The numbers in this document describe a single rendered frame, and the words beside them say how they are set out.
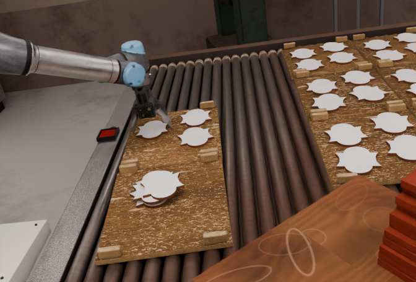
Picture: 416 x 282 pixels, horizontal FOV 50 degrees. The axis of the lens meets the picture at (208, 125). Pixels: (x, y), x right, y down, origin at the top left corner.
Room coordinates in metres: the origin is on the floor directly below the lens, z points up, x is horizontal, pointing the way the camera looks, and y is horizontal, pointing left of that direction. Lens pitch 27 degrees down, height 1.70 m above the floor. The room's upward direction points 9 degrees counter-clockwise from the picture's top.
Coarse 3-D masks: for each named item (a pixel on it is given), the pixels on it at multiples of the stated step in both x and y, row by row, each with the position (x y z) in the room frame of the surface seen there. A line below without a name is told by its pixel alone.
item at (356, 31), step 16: (336, 32) 2.33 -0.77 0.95; (352, 32) 2.28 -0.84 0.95; (368, 32) 2.27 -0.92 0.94; (384, 32) 2.26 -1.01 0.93; (400, 32) 2.25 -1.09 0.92; (224, 48) 2.37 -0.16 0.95; (240, 48) 2.34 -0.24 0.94; (256, 48) 2.33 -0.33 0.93; (272, 48) 2.32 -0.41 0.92; (160, 64) 2.38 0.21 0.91; (176, 64) 2.37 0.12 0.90
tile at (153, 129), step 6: (156, 120) 1.60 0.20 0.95; (144, 126) 1.56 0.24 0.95; (150, 126) 1.56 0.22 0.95; (156, 126) 1.55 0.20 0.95; (162, 126) 1.54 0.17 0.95; (144, 132) 1.52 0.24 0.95; (150, 132) 1.51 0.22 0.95; (156, 132) 1.50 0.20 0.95; (162, 132) 1.50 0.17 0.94; (144, 138) 1.48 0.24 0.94; (150, 138) 1.46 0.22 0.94; (156, 138) 1.47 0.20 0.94
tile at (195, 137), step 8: (192, 128) 1.48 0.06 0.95; (200, 128) 1.47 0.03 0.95; (208, 128) 1.46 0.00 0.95; (184, 136) 1.43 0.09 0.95; (192, 136) 1.42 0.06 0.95; (200, 136) 1.41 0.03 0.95; (208, 136) 1.40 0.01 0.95; (184, 144) 1.38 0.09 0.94; (192, 144) 1.36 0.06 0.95; (200, 144) 1.35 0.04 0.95
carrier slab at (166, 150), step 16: (176, 112) 1.67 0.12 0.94; (176, 128) 1.52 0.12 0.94; (128, 144) 1.46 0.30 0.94; (144, 144) 1.44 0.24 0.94; (160, 144) 1.42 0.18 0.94; (176, 144) 1.40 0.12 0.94; (208, 144) 1.36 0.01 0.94; (144, 160) 1.32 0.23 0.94; (160, 160) 1.31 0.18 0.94; (176, 160) 1.29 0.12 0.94; (192, 160) 1.27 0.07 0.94
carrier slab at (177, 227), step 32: (128, 192) 1.15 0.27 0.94; (192, 192) 1.09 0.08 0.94; (224, 192) 1.07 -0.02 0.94; (128, 224) 0.99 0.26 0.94; (160, 224) 0.97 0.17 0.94; (192, 224) 0.95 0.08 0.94; (224, 224) 0.92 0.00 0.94; (96, 256) 0.88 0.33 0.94; (128, 256) 0.86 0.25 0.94; (160, 256) 0.86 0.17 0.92
